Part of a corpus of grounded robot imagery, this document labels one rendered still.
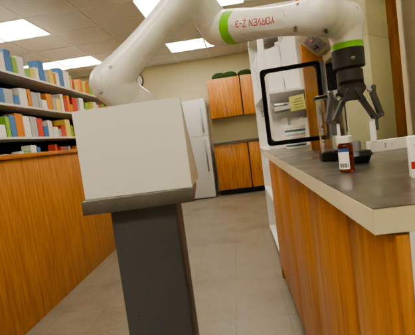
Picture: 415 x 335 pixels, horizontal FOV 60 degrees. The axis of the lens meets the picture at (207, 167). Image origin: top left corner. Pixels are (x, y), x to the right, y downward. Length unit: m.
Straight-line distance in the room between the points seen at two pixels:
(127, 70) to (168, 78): 6.13
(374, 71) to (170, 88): 5.88
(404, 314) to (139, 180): 0.73
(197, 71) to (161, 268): 6.32
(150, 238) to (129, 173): 0.21
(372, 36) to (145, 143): 1.10
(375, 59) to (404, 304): 1.26
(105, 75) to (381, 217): 0.91
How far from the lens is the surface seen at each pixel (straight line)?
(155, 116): 1.05
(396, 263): 0.62
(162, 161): 1.04
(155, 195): 1.03
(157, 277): 1.16
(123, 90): 1.21
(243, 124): 7.13
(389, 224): 0.59
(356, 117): 1.65
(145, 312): 1.21
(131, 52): 1.22
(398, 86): 2.12
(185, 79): 7.28
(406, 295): 0.63
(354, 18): 1.16
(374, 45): 1.75
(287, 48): 2.96
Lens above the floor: 1.07
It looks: 4 degrees down
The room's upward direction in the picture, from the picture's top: 8 degrees counter-clockwise
